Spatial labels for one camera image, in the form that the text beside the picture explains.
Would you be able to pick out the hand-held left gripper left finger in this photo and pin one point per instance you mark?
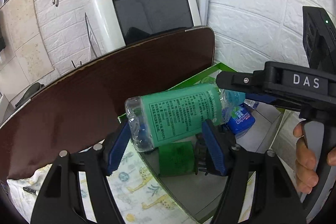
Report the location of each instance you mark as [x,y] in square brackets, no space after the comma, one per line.
[118,150]

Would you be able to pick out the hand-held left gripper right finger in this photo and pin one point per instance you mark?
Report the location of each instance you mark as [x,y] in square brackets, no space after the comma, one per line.
[214,148]

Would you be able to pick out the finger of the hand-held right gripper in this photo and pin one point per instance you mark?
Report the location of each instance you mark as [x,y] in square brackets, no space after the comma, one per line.
[262,99]
[241,82]

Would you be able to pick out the blue mint container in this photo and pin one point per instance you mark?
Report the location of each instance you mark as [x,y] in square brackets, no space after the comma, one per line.
[241,121]

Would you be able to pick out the green cardboard box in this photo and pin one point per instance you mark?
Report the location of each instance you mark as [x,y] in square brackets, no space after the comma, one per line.
[207,77]

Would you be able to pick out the small green box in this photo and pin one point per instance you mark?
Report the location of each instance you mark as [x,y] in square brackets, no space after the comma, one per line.
[176,158]

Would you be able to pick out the green label plastic bottle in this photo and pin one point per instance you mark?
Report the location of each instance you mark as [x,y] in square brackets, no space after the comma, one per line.
[170,113]

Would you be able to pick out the person's right hand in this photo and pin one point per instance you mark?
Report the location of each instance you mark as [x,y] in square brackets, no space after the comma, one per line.
[305,166]

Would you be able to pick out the giraffe printed blanket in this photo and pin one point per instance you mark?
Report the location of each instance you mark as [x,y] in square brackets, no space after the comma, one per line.
[136,187]

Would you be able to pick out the brown wooden headboard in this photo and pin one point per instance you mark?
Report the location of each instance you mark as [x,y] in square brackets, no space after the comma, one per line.
[78,98]

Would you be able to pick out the black green marker pen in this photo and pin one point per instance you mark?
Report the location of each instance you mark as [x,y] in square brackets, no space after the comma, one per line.
[29,190]

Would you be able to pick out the dark green bundle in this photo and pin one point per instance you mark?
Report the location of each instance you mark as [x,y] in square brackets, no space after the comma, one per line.
[30,94]

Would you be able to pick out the white water purifier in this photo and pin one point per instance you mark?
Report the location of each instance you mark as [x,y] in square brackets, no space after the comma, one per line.
[152,11]

